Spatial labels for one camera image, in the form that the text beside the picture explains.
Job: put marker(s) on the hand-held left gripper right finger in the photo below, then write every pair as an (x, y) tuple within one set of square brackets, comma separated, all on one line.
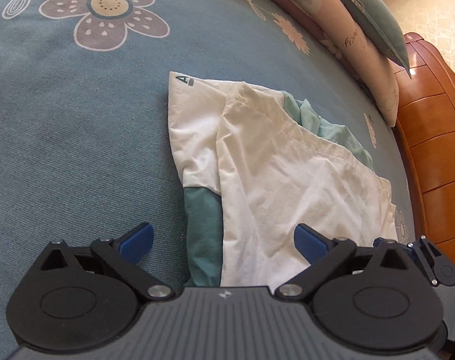
[(310, 243)]

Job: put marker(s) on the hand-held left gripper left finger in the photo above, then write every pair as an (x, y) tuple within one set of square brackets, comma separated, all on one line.
[(137, 242)]

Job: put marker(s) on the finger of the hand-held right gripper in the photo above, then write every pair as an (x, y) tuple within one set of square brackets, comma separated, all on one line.
[(429, 258)]

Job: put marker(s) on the green white hooded jacket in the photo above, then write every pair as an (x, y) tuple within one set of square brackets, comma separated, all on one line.
[(280, 180)]

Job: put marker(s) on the wooden headboard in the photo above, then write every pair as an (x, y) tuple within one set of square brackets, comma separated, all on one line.
[(433, 150)]

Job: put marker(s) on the bed with blue floral sheet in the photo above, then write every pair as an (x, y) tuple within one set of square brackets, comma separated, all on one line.
[(81, 138)]

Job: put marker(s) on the pink floral folded quilt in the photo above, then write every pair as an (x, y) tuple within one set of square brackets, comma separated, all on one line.
[(343, 33)]

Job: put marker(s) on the teal floral pillow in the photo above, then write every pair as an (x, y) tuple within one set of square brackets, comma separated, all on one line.
[(369, 11)]

